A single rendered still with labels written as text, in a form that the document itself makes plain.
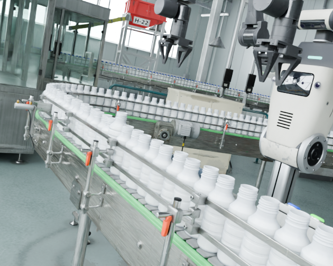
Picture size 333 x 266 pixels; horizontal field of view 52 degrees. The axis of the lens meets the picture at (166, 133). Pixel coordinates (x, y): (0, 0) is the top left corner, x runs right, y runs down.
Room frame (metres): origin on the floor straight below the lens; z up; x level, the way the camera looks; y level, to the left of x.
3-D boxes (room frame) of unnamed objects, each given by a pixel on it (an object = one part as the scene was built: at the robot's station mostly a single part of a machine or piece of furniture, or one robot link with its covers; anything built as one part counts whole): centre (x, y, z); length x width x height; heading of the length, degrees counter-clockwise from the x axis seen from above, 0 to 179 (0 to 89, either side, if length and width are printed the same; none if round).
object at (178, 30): (1.23, 0.03, 1.50); 0.10 x 0.07 x 0.07; 126
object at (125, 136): (1.10, 0.13, 1.08); 0.06 x 0.06 x 0.17
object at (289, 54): (0.88, -0.24, 1.43); 0.07 x 0.07 x 0.09; 35
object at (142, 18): (7.95, 1.02, 1.40); 0.92 x 0.72 x 2.80; 107
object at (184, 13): (1.23, 0.04, 1.57); 0.07 x 0.06 x 0.07; 127
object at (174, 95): (5.50, -0.48, 0.59); 1.10 x 0.62 x 1.18; 107
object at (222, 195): (0.71, -0.15, 1.08); 0.06 x 0.06 x 0.17
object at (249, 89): (7.40, -1.52, 1.55); 0.17 x 0.15 x 0.42; 107
